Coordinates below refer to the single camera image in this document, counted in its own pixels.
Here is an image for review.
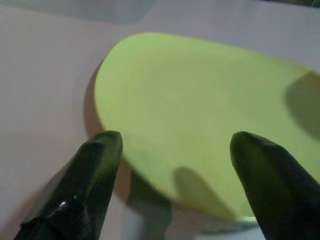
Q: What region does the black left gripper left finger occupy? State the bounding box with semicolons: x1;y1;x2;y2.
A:
13;131;124;240

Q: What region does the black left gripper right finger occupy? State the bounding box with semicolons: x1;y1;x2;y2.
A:
229;131;320;240

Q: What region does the lime green plate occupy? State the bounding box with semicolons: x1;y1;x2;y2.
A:
94;31;320;221

